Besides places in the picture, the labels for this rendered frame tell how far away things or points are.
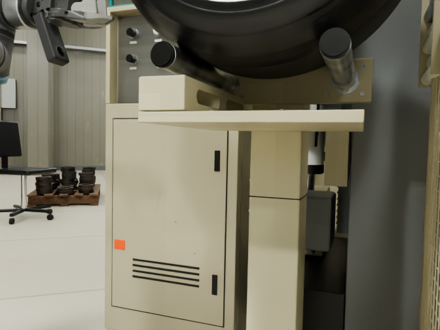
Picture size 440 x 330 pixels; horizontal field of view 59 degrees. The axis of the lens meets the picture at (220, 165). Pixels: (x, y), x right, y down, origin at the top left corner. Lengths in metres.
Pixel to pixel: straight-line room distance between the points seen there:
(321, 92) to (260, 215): 0.33
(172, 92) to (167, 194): 0.84
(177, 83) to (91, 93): 10.16
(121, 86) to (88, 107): 9.15
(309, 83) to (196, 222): 0.70
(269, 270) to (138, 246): 0.68
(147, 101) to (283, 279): 0.58
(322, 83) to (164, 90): 0.42
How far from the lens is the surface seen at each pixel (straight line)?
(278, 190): 0.99
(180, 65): 0.71
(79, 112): 10.76
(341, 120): 0.59
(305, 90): 0.95
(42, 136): 9.14
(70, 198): 4.89
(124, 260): 1.62
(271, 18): 0.63
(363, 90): 0.94
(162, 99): 0.68
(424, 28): 1.13
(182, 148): 1.43
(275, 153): 0.98
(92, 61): 10.94
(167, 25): 0.71
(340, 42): 0.61
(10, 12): 1.02
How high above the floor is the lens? 0.75
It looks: 3 degrees down
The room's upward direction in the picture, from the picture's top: 1 degrees clockwise
